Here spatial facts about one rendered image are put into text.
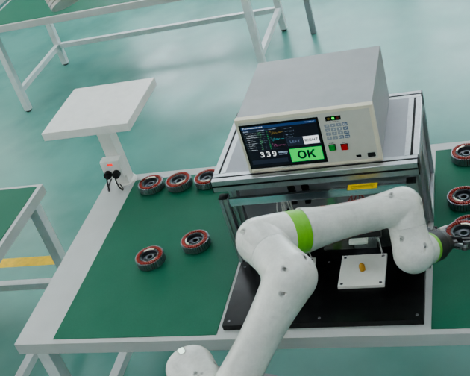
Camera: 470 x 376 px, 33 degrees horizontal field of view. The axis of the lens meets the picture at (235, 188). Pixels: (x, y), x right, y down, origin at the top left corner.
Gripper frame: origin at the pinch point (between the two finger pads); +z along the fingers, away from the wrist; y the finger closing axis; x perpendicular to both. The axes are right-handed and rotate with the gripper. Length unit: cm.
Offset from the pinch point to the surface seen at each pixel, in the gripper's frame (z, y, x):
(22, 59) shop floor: 233, -520, 25
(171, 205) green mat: 8, -126, -15
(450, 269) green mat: 7.3, -5.5, -13.8
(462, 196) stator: 35.5, -15.3, 5.1
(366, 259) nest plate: -0.5, -31.2, -15.0
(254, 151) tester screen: -25, -62, 19
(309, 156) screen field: -17, -46, 19
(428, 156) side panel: 39, -31, 17
